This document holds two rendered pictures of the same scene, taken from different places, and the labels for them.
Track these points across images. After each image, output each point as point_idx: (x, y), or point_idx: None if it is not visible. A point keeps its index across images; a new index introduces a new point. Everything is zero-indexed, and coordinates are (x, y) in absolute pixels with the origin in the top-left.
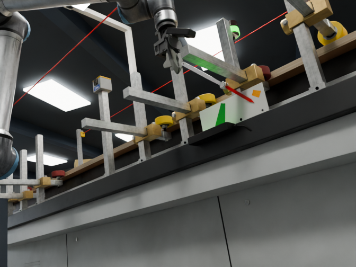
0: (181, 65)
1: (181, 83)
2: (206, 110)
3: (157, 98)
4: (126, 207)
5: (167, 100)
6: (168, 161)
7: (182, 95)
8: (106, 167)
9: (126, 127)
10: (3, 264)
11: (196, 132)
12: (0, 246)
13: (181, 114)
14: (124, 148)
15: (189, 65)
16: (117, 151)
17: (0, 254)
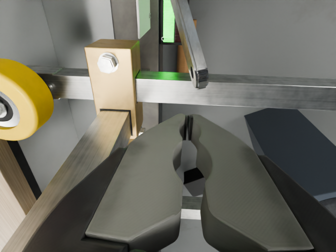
0: (158, 127)
1: (90, 166)
2: (139, 8)
3: (279, 80)
4: None
5: (237, 78)
6: (161, 108)
7: (116, 129)
8: None
9: (200, 203)
10: (270, 158)
11: (17, 158)
12: (280, 166)
13: (140, 104)
14: None
15: (192, 19)
16: None
17: (277, 162)
